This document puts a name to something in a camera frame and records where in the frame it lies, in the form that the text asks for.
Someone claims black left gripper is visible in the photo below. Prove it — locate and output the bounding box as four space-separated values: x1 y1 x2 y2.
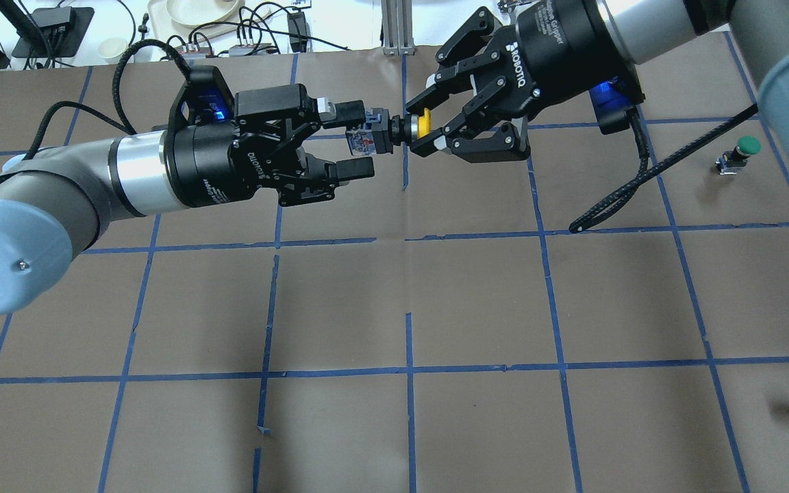
163 84 375 206

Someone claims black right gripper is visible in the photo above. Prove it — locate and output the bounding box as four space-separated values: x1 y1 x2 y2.
405 1 645 163

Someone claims yellow push button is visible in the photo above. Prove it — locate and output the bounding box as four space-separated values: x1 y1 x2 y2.
345 108 430 157

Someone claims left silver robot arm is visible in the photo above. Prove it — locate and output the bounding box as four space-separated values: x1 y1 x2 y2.
0 82 375 315

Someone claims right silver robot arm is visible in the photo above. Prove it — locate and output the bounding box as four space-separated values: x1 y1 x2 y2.
406 1 789 162

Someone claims green push button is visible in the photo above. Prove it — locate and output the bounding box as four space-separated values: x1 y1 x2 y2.
715 136 763 177

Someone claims black device stand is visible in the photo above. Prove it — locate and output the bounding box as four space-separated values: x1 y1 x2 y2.
0 1 96 59

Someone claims power strip with plugs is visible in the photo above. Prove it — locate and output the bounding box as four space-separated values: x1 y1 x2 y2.
170 38 279 60

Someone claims black power adapter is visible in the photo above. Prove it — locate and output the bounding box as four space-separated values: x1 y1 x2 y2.
287 9 310 53

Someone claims white plate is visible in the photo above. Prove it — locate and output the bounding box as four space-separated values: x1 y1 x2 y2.
164 0 243 27

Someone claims white paper cup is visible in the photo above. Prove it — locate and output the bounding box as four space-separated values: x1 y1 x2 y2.
97 37 129 64

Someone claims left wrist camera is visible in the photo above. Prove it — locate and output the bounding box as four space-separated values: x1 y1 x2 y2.
167 65 234 132

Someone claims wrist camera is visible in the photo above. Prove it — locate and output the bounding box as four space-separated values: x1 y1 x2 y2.
588 76 645 136
167 65 234 132

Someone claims aluminium frame post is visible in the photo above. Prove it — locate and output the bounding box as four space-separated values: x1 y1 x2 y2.
381 0 416 56

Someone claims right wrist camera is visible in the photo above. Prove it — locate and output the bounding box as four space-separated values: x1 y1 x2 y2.
588 76 645 136

